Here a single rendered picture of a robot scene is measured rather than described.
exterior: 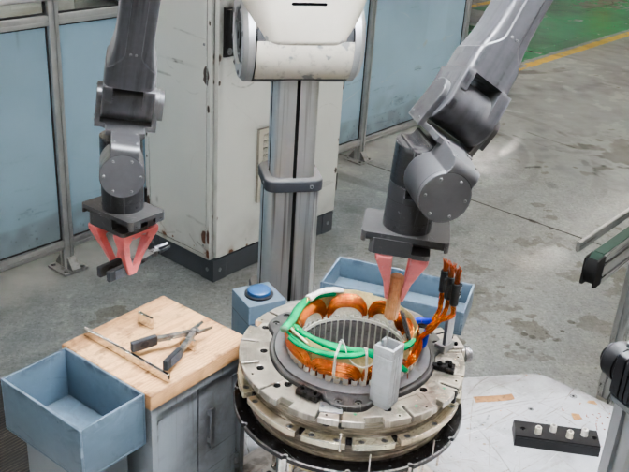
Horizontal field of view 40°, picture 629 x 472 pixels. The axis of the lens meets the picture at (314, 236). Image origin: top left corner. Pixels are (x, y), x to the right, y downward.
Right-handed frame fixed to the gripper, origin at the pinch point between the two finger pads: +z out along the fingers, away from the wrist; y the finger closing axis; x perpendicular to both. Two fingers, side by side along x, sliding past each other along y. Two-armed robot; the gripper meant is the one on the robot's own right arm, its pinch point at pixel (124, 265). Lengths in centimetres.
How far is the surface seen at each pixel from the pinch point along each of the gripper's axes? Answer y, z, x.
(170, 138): -160, 57, 164
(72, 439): 10.6, 14.5, -18.5
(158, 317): -0.6, 11.8, 7.0
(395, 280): 39.9, -9.4, 7.4
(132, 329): -1.1, 11.9, 2.1
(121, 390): 7.9, 13.5, -8.1
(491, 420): 37, 40, 56
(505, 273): -46, 113, 260
